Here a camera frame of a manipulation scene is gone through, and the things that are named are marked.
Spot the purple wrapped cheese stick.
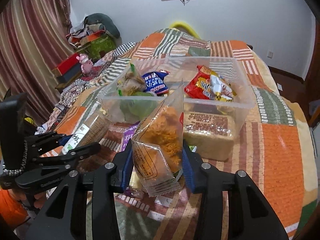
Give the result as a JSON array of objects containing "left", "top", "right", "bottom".
[{"left": 120, "top": 122, "right": 139, "bottom": 152}]

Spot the orange floss pastry bag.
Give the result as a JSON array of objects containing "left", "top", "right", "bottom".
[{"left": 132, "top": 82, "right": 184, "bottom": 197}]

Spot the clear plastic storage bin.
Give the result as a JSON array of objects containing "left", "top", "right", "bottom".
[{"left": 97, "top": 56, "right": 256, "bottom": 137}]

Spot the red gift box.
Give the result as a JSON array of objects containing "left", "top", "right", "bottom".
[{"left": 53, "top": 53, "right": 80, "bottom": 77}]

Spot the blue white snack bag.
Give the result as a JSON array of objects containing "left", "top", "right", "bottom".
[{"left": 142, "top": 70, "right": 170, "bottom": 95}]

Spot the green fabric storage box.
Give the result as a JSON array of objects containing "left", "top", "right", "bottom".
[{"left": 87, "top": 34, "right": 116, "bottom": 60}]

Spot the pile of clothes clutter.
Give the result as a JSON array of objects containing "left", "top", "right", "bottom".
[{"left": 65, "top": 24, "right": 107, "bottom": 47}]

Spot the person's left hand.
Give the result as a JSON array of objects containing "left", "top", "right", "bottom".
[{"left": 8, "top": 189, "right": 47, "bottom": 209}]

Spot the yellow curved footboard pad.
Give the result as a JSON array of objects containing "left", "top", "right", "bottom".
[{"left": 169, "top": 21, "right": 200, "bottom": 39}]

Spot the grey green pillow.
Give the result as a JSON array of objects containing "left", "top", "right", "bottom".
[{"left": 84, "top": 13, "right": 120, "bottom": 39}]

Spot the yellow chips snack bag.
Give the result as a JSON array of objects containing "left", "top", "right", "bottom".
[{"left": 209, "top": 75, "right": 236, "bottom": 102}]

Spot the brown cracker sleeve pack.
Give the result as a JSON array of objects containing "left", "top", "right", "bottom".
[{"left": 61, "top": 112, "right": 111, "bottom": 154}]

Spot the pink plush toy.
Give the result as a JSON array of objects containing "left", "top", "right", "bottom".
[{"left": 76, "top": 54, "right": 93, "bottom": 76}]

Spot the red noodle snack bag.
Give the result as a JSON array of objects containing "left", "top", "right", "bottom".
[{"left": 184, "top": 64, "right": 237, "bottom": 103}]

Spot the beige green snack packet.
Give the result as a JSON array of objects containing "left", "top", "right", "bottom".
[{"left": 117, "top": 63, "right": 146, "bottom": 96}]

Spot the striped red gold curtain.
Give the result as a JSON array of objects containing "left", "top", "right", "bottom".
[{"left": 1, "top": 0, "right": 74, "bottom": 124}]

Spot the green round jelly cup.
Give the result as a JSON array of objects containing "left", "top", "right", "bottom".
[{"left": 119, "top": 92, "right": 158, "bottom": 124}]

